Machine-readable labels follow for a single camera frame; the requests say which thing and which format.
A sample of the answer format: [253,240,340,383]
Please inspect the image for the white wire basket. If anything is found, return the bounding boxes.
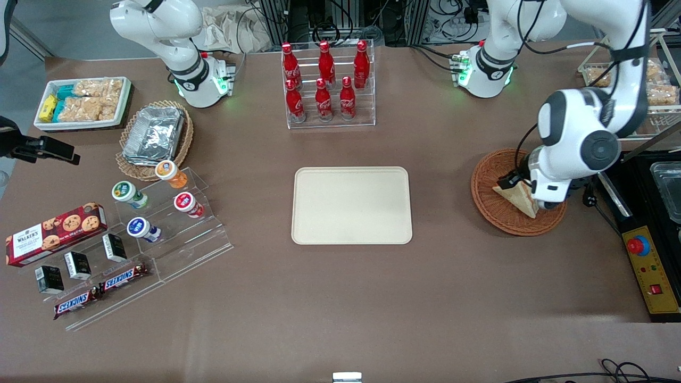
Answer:
[579,29,681,140]

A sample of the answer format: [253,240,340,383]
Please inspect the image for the red cola bottle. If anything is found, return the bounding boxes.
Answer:
[353,40,371,89]
[339,76,356,121]
[318,40,336,87]
[315,78,334,122]
[281,43,302,89]
[286,79,307,123]

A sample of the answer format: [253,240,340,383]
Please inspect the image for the black equipment rack with cables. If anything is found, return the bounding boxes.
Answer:
[255,0,487,48]

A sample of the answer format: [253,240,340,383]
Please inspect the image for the blue lid yogurt cup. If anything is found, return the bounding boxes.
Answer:
[127,217,162,243]

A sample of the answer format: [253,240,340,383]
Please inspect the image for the green lid yogurt cup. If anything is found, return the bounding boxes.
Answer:
[112,181,150,210]

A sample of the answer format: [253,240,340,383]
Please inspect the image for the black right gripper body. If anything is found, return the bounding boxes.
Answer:
[0,116,42,161]

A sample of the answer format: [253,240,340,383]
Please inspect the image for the red lid yogurt cup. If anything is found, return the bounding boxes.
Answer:
[174,192,205,219]

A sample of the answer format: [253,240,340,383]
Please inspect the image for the rice cracker packet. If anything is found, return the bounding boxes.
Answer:
[587,65,613,89]
[57,97,120,122]
[646,59,680,107]
[73,79,124,99]

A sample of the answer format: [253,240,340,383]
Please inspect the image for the grey metal frame bar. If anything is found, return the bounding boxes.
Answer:
[10,16,55,62]

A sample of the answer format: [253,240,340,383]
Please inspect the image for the black power cable with plug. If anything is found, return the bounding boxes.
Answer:
[582,190,622,236]

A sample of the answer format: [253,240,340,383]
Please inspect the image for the light oval wicker basket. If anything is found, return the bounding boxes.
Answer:
[116,100,194,182]

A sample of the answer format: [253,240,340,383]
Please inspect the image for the black looped cable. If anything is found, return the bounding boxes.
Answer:
[503,359,681,383]

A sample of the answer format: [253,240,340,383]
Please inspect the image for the beige rectangular serving tray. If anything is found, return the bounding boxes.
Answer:
[292,166,413,245]

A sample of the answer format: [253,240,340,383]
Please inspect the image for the clear acrylic bottle rack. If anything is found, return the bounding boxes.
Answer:
[281,40,376,130]

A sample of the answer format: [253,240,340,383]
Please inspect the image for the orange lid yogurt cup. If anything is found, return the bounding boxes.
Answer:
[155,160,188,190]

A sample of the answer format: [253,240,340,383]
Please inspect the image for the round brown wicker basket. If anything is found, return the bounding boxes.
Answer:
[471,148,568,236]

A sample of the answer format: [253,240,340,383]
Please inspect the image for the black sealing machine yellow panel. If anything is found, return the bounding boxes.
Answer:
[596,120,681,322]

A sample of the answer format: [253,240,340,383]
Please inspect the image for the white rectangular snack box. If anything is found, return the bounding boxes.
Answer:
[34,77,132,131]

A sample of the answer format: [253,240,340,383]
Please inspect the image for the clear plastic container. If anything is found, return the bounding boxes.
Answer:
[650,162,681,224]

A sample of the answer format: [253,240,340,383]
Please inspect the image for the aluminium foil container stack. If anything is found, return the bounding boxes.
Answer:
[122,105,186,166]

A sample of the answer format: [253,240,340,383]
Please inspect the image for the triangular sandwich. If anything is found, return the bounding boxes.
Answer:
[492,182,539,219]

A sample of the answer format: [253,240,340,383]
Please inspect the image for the crumpled beige cloth bag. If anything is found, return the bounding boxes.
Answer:
[200,5,273,54]

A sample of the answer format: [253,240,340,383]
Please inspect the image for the clear acrylic stepped stand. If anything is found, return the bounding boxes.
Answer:
[113,168,234,282]
[16,229,167,331]

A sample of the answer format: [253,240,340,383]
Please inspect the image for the small black box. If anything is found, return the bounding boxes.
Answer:
[64,251,93,281]
[102,233,128,263]
[35,265,65,295]

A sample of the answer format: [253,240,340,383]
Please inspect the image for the Snickers chocolate bar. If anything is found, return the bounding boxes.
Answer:
[53,290,103,320]
[98,263,149,294]

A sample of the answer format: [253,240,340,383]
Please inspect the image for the red Walkers cookie box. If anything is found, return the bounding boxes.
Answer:
[5,202,107,267]

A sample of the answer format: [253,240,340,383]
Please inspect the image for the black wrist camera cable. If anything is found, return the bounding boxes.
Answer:
[514,123,541,172]

